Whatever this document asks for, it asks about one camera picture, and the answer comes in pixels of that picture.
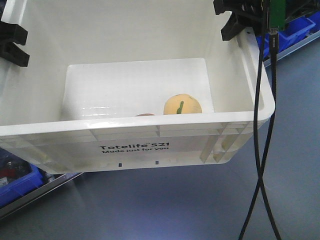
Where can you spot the pink plush bun toy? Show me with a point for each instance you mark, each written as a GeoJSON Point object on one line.
{"type": "Point", "coordinates": [145, 114]}

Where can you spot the green circuit board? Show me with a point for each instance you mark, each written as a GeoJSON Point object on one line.
{"type": "Point", "coordinates": [277, 14]}

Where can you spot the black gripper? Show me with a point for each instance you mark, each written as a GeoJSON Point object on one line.
{"type": "Point", "coordinates": [236, 23]}

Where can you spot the small blue bin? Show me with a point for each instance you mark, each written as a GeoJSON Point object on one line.
{"type": "Point", "coordinates": [296, 31]}

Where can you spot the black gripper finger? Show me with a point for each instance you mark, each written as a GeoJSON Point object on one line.
{"type": "Point", "coordinates": [12, 33]}
{"type": "Point", "coordinates": [10, 52]}

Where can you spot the grey metal shelf frame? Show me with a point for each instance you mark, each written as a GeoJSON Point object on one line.
{"type": "Point", "coordinates": [308, 39]}

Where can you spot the yellow plush bun green stripe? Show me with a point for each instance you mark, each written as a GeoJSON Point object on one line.
{"type": "Point", "coordinates": [182, 104]}

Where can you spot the blue bin with parts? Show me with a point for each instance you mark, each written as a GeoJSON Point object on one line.
{"type": "Point", "coordinates": [17, 177]}

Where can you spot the white plastic Totelife crate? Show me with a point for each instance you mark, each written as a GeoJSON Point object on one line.
{"type": "Point", "coordinates": [96, 64]}

